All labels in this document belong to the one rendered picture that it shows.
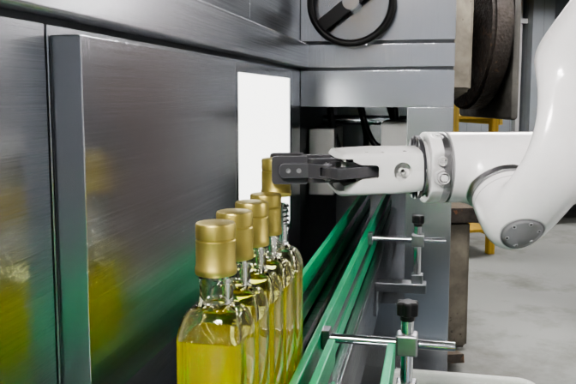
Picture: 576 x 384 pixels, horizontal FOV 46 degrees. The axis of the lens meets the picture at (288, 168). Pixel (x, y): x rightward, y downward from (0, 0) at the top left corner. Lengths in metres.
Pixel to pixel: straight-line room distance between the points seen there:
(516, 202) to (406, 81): 0.98
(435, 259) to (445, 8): 0.61
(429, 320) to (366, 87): 0.60
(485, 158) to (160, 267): 0.39
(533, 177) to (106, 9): 0.45
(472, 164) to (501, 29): 3.14
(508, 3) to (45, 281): 3.52
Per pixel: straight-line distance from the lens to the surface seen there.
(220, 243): 0.57
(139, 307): 0.75
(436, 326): 1.79
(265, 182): 0.79
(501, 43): 3.93
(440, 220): 1.72
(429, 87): 1.69
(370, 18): 1.70
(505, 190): 0.75
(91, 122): 0.63
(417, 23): 1.70
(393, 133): 1.80
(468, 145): 0.81
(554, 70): 0.76
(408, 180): 0.77
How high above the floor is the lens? 1.44
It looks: 6 degrees down
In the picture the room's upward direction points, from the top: straight up
